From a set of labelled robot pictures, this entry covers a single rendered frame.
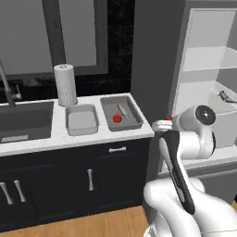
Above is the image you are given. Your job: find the grey sink basin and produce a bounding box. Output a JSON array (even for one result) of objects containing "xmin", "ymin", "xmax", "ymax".
[{"xmin": 0, "ymin": 101, "xmax": 56, "ymax": 144}]

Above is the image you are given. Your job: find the grey fish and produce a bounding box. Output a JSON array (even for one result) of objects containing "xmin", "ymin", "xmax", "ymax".
[
  {"xmin": 217, "ymin": 90, "xmax": 237, "ymax": 104},
  {"xmin": 117, "ymin": 104, "xmax": 131, "ymax": 121}
]

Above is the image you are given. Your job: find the dark grey tupperware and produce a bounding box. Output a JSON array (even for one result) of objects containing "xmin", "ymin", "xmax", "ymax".
[{"xmin": 99, "ymin": 94, "xmax": 144, "ymax": 132}]

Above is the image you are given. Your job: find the white fridge bin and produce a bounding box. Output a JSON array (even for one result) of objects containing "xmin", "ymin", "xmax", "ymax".
[{"xmin": 207, "ymin": 89, "xmax": 237, "ymax": 149}]

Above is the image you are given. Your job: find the black drawer front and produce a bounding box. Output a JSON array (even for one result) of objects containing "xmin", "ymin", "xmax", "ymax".
[{"xmin": 94, "ymin": 138, "xmax": 152, "ymax": 159}]

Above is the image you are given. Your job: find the silver cupboard door handle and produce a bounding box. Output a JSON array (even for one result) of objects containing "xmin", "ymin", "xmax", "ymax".
[
  {"xmin": 0, "ymin": 181, "xmax": 15, "ymax": 206},
  {"xmin": 13, "ymin": 180, "xmax": 27, "ymax": 204},
  {"xmin": 86, "ymin": 168, "xmax": 94, "ymax": 192}
]

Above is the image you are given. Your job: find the grey tap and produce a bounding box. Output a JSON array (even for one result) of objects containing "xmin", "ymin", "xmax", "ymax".
[{"xmin": 0, "ymin": 59, "xmax": 23, "ymax": 108}]

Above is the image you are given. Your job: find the grey framed window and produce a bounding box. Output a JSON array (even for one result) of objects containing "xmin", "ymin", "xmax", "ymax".
[{"xmin": 0, "ymin": 0, "xmax": 110, "ymax": 82}]

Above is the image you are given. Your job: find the silver drawer handle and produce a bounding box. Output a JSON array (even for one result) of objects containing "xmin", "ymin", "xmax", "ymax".
[{"xmin": 107, "ymin": 145, "xmax": 128, "ymax": 154}]

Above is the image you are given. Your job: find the light grey tupperware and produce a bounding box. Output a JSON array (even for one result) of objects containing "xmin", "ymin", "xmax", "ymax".
[{"xmin": 65, "ymin": 104, "xmax": 100, "ymax": 137}]

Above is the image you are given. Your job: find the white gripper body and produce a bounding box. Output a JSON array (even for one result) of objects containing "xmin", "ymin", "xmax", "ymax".
[{"xmin": 151, "ymin": 119, "xmax": 174, "ymax": 133}]

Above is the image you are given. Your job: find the black cupboard door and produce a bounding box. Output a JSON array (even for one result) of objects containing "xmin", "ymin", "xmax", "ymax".
[
  {"xmin": 11, "ymin": 160, "xmax": 85, "ymax": 226},
  {"xmin": 82, "ymin": 151, "xmax": 150, "ymax": 215},
  {"xmin": 0, "ymin": 172, "xmax": 14, "ymax": 233}
]

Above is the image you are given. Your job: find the white paper towel roll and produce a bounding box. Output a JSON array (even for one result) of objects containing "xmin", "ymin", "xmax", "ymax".
[{"xmin": 53, "ymin": 63, "xmax": 79, "ymax": 108}]

